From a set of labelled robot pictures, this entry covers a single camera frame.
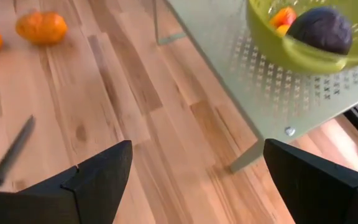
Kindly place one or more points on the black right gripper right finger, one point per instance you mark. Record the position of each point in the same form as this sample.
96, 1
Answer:
322, 199

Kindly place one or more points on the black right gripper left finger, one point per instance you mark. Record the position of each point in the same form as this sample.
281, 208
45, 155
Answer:
73, 202

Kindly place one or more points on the pale green perforated metal shelf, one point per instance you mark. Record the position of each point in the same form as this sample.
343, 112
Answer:
275, 93

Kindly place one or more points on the dark purple round fruit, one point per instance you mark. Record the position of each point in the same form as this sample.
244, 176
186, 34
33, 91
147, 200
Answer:
322, 31

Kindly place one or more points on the red and yellow pear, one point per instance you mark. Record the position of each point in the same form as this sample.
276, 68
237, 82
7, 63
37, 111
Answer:
283, 18

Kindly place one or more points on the green plastic colander bowl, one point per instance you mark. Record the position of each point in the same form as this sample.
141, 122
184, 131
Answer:
306, 60

